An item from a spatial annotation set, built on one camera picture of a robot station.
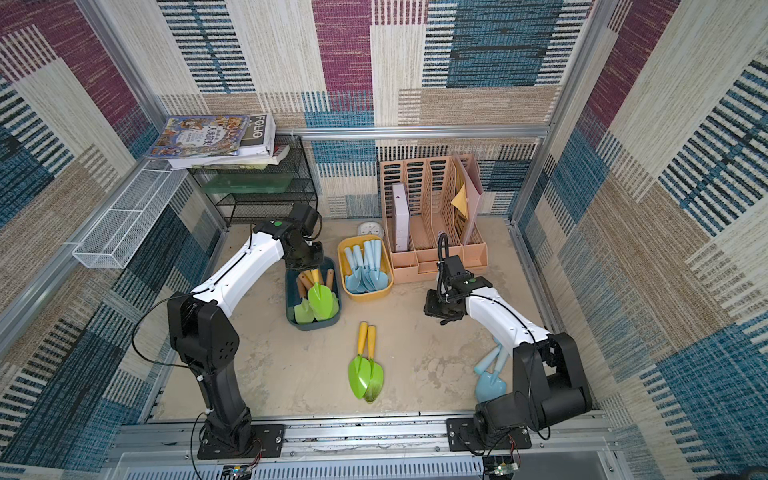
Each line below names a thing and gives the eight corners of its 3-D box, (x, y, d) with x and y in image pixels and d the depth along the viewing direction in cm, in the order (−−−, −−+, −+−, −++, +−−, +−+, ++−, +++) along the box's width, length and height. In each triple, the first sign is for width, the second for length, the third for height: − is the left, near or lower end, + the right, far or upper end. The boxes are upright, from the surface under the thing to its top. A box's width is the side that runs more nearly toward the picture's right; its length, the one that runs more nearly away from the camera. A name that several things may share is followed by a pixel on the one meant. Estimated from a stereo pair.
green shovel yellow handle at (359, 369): (347, 397, 82) (346, 394, 80) (353, 325, 95) (352, 321, 93) (369, 397, 81) (369, 394, 80) (372, 325, 95) (371, 321, 93)
